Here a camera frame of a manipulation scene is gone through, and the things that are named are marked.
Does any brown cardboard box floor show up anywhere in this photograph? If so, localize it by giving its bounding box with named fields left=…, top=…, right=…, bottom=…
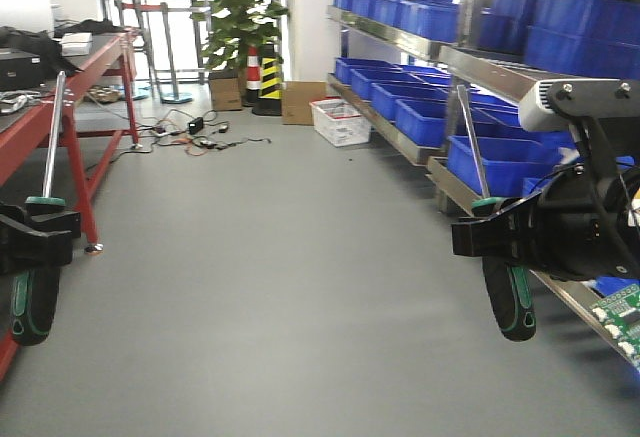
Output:
left=281, top=81, right=326, bottom=126

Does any red metal table frame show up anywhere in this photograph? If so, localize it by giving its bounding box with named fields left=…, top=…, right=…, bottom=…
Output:
left=0, top=29, right=142, bottom=383

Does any black yellow traffic cone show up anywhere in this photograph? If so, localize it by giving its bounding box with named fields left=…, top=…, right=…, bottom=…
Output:
left=252, top=43, right=282, bottom=116

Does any green-black screwdriver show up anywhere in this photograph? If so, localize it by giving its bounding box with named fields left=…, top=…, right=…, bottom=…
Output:
left=456, top=84, right=536, bottom=342
left=10, top=71, right=66, bottom=346

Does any red white traffic cone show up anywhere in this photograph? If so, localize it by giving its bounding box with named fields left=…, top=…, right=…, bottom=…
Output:
left=243, top=46, right=261, bottom=107

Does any blue shelf bin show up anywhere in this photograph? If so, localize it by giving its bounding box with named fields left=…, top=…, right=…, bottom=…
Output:
left=447, top=135, right=562, bottom=197

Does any white printed basket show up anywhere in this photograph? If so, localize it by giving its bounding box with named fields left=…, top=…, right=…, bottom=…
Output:
left=309, top=98, right=371, bottom=148

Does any potted green plant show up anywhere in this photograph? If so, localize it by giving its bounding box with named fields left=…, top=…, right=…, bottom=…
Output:
left=201, top=0, right=289, bottom=78

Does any floor cables bundle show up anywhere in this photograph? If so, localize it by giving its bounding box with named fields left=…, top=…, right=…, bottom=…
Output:
left=144, top=109, right=274, bottom=156

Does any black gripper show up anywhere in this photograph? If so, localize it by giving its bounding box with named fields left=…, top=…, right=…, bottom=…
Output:
left=451, top=78, right=639, bottom=280

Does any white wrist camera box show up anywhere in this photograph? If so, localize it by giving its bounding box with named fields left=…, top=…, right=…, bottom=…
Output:
left=518, top=79, right=573, bottom=132

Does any metal shelf rack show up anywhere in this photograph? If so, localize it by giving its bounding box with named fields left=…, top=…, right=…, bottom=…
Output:
left=329, top=0, right=639, bottom=363

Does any green circuit board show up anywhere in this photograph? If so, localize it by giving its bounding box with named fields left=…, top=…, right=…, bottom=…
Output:
left=590, top=283, right=639, bottom=369

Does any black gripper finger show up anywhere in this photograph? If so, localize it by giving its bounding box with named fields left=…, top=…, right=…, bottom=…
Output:
left=1, top=203, right=81, bottom=276

